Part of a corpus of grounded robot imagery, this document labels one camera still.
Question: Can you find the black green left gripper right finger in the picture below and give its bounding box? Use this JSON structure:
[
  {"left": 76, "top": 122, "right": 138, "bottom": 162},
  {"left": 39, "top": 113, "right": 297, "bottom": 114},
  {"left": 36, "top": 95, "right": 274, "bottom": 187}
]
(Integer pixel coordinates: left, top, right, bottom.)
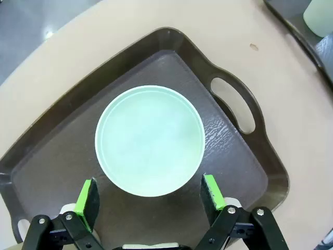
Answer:
[{"left": 199, "top": 173, "right": 289, "bottom": 250}]

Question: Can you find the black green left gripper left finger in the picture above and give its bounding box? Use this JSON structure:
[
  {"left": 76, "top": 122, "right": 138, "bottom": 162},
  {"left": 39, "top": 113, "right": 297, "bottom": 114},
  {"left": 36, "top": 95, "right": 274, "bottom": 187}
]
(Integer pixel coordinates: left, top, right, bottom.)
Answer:
[{"left": 22, "top": 177, "right": 105, "bottom": 250}]

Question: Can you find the mint green bowl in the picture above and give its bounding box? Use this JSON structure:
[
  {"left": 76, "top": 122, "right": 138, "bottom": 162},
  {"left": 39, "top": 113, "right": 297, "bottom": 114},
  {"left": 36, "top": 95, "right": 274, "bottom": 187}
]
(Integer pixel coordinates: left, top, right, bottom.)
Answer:
[{"left": 95, "top": 85, "right": 204, "bottom": 198}]

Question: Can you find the tall light green cup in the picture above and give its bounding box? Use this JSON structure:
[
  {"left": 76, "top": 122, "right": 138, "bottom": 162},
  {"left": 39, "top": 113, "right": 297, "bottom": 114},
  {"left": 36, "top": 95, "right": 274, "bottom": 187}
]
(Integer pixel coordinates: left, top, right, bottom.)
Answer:
[{"left": 303, "top": 0, "right": 333, "bottom": 38}]

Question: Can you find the dark brown handled tray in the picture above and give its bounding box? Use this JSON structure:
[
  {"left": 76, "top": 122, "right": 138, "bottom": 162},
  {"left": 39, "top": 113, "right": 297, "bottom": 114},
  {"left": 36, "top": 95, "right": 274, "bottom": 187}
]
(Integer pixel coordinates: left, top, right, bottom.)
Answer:
[
  {"left": 262, "top": 0, "right": 333, "bottom": 91},
  {"left": 0, "top": 27, "right": 290, "bottom": 244}
]

